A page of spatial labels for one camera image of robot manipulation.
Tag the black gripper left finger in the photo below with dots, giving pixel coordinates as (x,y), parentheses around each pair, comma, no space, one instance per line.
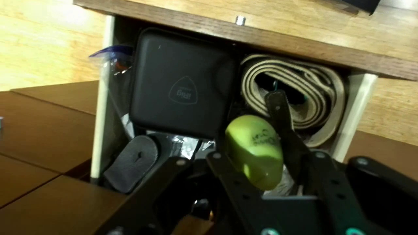
(157,189)

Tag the clear plastic bag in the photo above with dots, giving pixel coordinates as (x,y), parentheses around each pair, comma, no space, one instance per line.
(118,61)

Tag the yellow-green egg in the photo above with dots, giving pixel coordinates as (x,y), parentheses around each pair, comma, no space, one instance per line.
(255,149)

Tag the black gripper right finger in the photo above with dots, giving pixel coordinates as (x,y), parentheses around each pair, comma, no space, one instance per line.
(322,208)

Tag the black zip case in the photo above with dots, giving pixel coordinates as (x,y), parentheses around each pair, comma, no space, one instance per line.
(182,84)

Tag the open wooden drawer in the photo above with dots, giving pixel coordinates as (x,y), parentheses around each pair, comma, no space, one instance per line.
(381,47)

